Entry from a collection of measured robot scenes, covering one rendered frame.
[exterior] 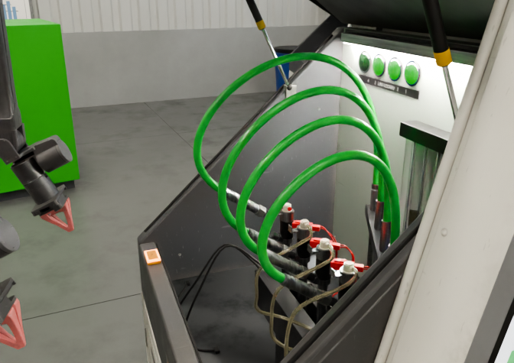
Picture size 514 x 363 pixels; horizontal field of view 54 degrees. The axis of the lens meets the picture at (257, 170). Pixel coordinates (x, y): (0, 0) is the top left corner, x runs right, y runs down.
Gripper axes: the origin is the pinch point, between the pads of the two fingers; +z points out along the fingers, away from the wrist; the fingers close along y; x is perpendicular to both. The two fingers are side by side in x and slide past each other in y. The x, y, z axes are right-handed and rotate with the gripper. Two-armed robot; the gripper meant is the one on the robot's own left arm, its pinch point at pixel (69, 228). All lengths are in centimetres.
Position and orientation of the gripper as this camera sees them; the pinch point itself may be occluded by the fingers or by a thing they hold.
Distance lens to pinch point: 131.9
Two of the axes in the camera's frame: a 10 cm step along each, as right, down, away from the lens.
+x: -8.9, 4.5, 0.1
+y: -1.5, -3.3, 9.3
